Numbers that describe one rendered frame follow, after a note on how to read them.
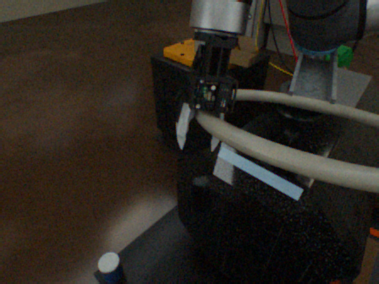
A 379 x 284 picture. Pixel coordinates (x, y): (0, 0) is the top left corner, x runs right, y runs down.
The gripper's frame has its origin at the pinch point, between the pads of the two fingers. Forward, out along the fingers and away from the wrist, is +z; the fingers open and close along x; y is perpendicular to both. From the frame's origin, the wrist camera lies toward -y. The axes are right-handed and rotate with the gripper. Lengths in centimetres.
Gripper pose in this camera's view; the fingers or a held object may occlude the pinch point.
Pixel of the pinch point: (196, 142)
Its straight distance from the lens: 50.8
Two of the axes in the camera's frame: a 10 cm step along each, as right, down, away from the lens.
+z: -1.3, 9.2, 3.8
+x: 9.8, 0.7, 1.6
